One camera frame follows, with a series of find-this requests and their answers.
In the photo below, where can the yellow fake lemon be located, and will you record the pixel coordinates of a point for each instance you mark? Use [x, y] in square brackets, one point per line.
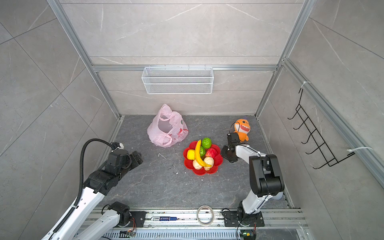
[191, 155]

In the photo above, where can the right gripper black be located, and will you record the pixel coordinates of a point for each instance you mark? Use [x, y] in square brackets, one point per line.
[223, 154]

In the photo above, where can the white wire mesh basket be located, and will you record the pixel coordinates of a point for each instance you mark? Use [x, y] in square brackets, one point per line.
[178, 80]

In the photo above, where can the red fake apple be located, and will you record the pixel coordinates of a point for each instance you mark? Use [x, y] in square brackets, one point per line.
[211, 153]

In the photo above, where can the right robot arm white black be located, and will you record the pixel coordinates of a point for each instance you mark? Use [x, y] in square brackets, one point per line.
[266, 179]

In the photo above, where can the clear tape roll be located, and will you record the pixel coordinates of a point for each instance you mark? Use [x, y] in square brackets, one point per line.
[205, 216]

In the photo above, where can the green fake avocado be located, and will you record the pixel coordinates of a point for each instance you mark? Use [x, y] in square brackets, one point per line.
[202, 152]

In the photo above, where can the yellow fake banana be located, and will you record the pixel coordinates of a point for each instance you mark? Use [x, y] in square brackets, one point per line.
[197, 152]

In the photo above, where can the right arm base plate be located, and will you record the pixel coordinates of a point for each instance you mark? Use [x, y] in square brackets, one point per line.
[237, 219]

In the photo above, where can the blue marker pen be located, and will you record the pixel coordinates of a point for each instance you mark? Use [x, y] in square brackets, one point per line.
[164, 219]

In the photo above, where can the cream fake pear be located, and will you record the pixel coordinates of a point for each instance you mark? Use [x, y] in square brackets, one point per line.
[196, 165]

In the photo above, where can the red flower-shaped plate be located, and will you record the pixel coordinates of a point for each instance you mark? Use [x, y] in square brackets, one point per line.
[218, 160]

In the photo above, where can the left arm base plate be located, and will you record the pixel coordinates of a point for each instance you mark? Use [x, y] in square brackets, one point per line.
[136, 219]

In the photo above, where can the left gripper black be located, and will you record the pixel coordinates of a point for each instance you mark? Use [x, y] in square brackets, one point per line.
[134, 158]

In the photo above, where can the peach fake fruit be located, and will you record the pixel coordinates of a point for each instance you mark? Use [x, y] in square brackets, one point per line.
[209, 161]

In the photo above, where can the black wire hook rack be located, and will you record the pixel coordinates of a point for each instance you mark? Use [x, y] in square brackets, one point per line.
[315, 136]

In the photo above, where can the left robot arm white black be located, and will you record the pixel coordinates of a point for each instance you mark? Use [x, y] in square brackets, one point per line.
[95, 188]

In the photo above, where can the pink plastic bag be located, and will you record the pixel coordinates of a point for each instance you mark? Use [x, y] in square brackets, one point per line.
[167, 128]

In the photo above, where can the orange shark plush toy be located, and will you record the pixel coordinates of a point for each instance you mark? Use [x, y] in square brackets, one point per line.
[242, 128]

